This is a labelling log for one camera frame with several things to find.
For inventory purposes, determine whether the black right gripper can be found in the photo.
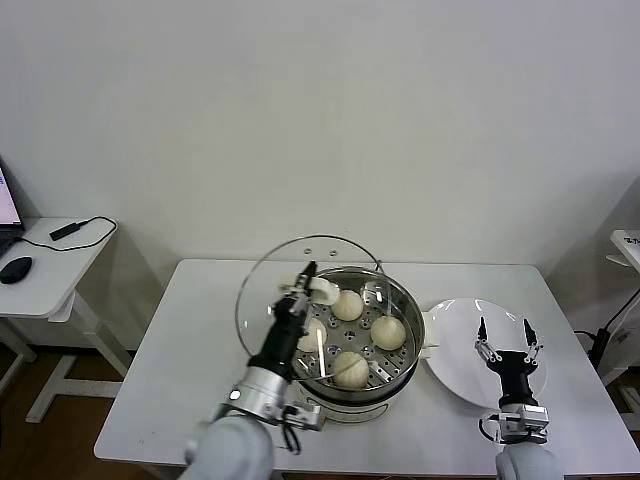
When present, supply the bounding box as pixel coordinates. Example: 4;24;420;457
473;316;544;408

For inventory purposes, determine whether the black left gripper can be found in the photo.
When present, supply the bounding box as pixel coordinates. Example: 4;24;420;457
248;259;319;375

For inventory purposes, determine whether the round glass pot lid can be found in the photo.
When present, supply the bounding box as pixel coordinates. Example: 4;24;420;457
234;232;396;381

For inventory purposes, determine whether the white steamed baozi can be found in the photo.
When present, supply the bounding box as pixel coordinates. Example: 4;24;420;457
369;315;407;351
332;351;370;390
297;319;329;353
331;289;365;322

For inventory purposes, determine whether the stainless steel steamer basket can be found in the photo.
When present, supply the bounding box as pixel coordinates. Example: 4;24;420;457
279;267;425;396

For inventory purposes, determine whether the white round plate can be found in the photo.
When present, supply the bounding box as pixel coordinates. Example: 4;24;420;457
422;297;547;410

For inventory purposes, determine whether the black power adapter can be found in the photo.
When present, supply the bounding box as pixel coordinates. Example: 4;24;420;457
591;326;609;369

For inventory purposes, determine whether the white electric cooker base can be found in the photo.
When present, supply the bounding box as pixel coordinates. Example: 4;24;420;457
287;309;439;427

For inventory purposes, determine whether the black usb dongle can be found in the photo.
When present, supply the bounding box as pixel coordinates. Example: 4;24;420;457
48;222;83;242

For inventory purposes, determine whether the white side table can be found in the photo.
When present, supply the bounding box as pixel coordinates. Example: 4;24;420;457
0;217;134;426

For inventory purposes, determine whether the black computer mouse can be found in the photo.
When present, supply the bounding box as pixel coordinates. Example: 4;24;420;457
0;255;34;285

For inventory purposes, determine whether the black laptop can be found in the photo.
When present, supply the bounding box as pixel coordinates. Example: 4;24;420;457
0;157;25;254

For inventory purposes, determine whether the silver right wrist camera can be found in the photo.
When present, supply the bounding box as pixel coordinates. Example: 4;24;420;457
499;404;550;445

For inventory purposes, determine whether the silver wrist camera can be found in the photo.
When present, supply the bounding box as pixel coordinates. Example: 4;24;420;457
499;404;550;445
282;403;322;431

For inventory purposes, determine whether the black power cable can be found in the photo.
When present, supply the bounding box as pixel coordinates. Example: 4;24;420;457
571;282;640;337

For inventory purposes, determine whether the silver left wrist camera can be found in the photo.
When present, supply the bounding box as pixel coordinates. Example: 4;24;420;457
282;403;322;431

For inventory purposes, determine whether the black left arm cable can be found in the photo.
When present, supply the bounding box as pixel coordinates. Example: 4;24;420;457
278;409;304;456

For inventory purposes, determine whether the thin black dongle cable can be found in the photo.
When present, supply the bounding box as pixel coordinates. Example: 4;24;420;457
12;216;118;251

